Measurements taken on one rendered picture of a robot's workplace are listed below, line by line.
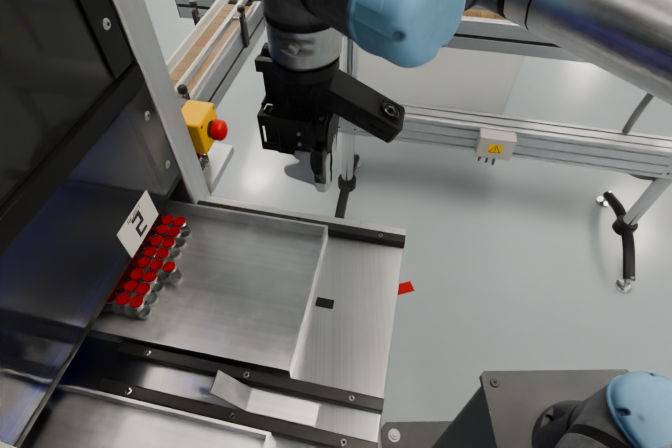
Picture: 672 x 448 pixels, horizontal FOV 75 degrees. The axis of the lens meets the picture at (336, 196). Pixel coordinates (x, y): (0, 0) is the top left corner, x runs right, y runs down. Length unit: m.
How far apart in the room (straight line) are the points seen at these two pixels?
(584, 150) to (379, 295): 1.13
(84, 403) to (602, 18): 0.76
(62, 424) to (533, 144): 1.49
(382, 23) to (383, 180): 1.81
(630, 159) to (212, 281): 1.44
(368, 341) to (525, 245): 1.39
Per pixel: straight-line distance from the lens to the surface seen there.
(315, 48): 0.44
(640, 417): 0.64
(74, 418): 0.78
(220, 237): 0.84
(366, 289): 0.76
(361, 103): 0.49
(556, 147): 1.70
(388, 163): 2.19
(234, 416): 0.68
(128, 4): 0.66
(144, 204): 0.72
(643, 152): 1.80
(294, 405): 0.69
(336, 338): 0.72
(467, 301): 1.81
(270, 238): 0.82
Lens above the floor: 1.55
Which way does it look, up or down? 50 degrees down
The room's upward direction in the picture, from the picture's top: straight up
